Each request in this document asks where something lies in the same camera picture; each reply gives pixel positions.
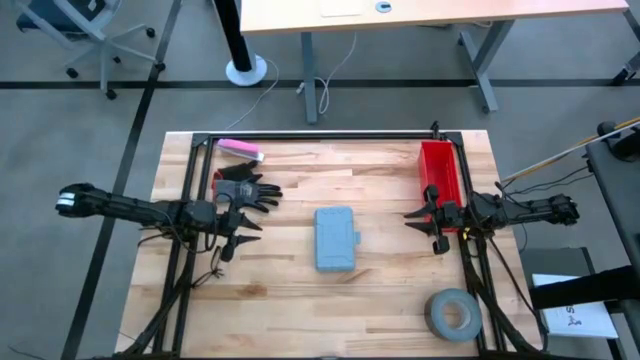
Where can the grey pillar with round base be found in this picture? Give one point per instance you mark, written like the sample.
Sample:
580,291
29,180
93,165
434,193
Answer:
240,45

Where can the white cylindrical container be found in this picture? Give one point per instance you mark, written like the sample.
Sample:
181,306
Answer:
260,155

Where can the grey office chair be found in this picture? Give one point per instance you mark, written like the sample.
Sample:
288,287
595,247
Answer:
100,35

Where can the pink box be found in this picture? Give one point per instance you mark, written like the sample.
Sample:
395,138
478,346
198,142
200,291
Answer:
240,149

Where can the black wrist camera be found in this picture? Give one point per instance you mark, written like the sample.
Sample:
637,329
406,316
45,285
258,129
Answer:
441,245
228,252

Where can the black equipment cart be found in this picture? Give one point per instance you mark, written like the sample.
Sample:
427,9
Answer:
615,200

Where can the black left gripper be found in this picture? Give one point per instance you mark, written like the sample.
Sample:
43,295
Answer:
229,222

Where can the grey work glove black fingers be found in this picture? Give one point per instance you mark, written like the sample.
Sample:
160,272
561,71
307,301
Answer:
247,192

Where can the grey duct tape roll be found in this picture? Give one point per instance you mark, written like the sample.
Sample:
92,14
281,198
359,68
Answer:
435,320

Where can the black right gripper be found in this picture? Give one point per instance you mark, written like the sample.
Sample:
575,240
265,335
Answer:
447,217

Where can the white paper sheet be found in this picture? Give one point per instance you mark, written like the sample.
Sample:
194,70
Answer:
575,315

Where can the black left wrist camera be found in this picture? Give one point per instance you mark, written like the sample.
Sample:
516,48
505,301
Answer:
228,252

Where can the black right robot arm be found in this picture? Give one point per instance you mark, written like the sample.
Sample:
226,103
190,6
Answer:
525,212

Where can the grey desk leg black foot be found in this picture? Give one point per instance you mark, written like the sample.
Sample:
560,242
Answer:
627,72

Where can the red plastic bin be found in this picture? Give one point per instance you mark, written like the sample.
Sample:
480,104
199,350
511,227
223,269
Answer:
440,165

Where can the black round knob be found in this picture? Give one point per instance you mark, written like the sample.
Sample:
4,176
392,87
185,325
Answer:
625,145

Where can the white flat device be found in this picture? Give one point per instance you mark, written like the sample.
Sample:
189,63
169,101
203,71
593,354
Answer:
342,7

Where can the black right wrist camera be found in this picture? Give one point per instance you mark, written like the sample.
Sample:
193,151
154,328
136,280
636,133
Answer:
441,245

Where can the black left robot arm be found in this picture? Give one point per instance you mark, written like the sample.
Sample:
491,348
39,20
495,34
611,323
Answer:
140,210

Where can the wooden desk top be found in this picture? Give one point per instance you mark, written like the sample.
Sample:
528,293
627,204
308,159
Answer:
440,12

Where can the grey plastic tool case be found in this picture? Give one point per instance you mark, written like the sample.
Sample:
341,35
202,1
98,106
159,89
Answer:
334,240

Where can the yellow white pole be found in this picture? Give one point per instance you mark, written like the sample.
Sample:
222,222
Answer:
550,159

